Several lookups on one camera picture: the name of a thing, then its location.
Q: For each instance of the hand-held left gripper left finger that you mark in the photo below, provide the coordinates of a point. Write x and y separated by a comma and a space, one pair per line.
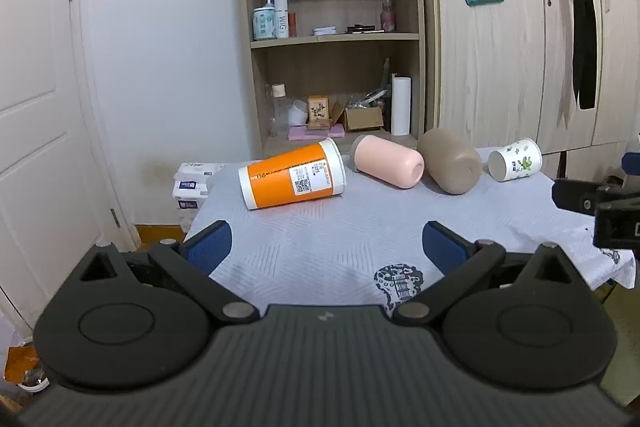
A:
207, 249

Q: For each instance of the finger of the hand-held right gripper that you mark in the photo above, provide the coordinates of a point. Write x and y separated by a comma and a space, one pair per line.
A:
575, 196

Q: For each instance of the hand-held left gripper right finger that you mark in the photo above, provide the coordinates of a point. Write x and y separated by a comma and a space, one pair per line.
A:
442, 249

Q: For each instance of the white paper cup green print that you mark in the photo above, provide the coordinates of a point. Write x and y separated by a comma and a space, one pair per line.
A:
517, 162

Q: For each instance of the brown cup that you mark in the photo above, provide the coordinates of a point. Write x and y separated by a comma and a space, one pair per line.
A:
445, 162

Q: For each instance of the orange cup with white label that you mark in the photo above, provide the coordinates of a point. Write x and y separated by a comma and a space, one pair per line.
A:
277, 179

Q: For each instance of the pink cup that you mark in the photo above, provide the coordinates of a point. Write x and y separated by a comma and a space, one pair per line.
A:
387, 159

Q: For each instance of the grey printed tablecloth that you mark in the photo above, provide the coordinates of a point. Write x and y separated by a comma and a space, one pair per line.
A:
325, 234

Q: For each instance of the light wooden wardrobe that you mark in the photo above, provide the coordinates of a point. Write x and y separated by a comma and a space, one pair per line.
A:
505, 72

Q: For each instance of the white paper roll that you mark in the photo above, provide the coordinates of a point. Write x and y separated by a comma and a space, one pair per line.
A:
401, 107

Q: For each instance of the pink flat box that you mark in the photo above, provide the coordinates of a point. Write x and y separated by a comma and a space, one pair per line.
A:
305, 133

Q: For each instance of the brown cardboard box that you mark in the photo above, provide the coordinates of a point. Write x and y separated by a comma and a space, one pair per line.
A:
362, 119

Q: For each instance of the clear bottle with cork cap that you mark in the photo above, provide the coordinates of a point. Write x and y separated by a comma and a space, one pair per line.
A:
278, 112

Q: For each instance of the stack of white cups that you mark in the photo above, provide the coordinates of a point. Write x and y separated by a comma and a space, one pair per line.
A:
298, 113

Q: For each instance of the black ribbon bow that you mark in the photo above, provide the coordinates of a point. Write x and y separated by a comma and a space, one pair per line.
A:
585, 32

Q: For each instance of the wooden box floral print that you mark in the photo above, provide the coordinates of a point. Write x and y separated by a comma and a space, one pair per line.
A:
319, 112

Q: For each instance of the white pump bottle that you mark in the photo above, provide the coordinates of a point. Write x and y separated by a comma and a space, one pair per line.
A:
264, 22

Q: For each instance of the pink small bottle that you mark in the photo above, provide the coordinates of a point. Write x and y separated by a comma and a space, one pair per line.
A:
388, 19

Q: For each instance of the black pens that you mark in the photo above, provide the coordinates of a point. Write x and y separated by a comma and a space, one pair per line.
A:
361, 27

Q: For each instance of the small red tube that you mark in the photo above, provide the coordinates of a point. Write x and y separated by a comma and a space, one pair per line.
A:
292, 24

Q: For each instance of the white tube bottle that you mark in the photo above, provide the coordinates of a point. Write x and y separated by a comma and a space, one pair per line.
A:
281, 19

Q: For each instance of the flat white box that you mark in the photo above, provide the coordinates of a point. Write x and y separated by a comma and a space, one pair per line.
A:
324, 31

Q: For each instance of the white panel door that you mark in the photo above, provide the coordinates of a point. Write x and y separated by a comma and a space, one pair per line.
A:
40, 57

